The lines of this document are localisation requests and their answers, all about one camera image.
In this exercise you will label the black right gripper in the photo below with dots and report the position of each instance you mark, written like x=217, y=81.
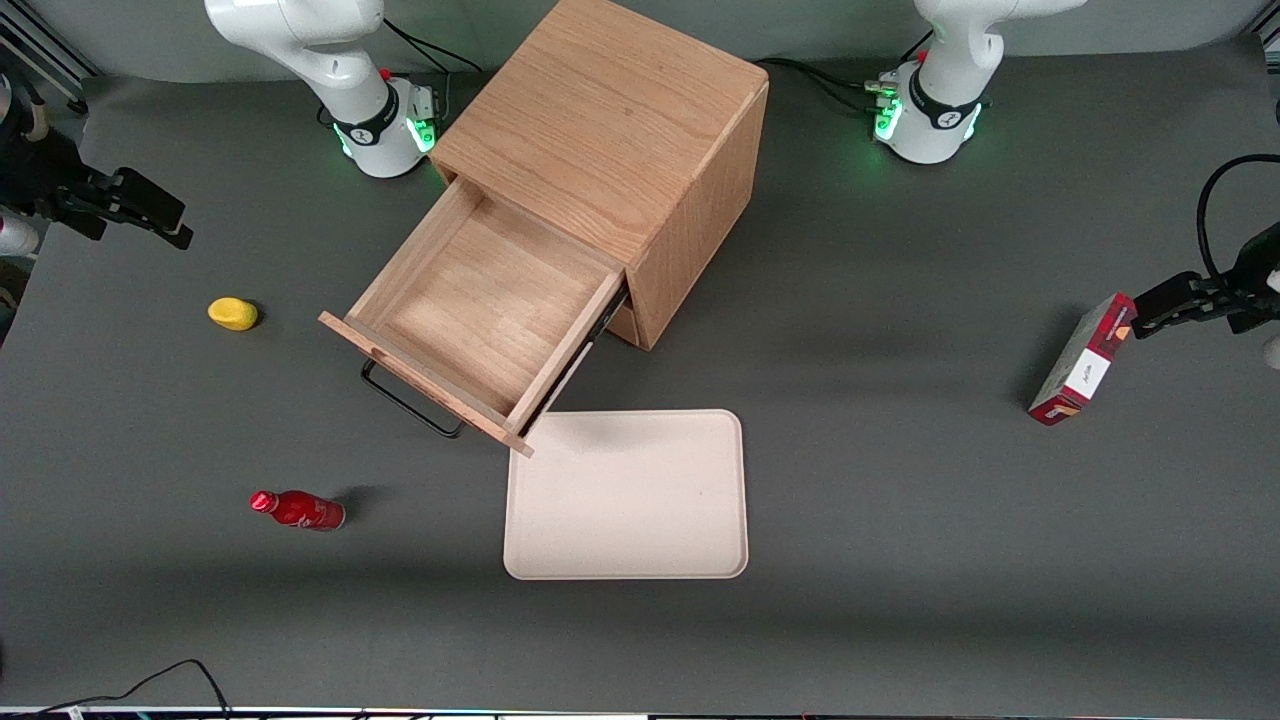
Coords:
x=38, y=172

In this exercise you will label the yellow lemon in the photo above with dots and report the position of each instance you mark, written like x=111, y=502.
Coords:
x=233, y=313

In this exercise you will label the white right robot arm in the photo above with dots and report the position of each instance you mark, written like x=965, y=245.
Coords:
x=330, y=60

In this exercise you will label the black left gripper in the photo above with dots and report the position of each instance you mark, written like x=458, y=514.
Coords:
x=1256, y=283

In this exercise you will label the wooden drawer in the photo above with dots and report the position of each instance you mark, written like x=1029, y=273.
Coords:
x=480, y=300

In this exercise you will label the wooden oak cabinet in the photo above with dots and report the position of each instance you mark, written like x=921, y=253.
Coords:
x=610, y=120

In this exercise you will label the red and white box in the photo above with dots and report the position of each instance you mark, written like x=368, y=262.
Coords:
x=1085, y=365

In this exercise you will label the red bottle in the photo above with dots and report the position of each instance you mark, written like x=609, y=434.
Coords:
x=305, y=511

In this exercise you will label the beige rectangular tray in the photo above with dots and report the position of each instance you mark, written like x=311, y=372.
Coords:
x=625, y=495

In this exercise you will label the aluminium frame rail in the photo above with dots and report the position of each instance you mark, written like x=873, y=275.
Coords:
x=45, y=60

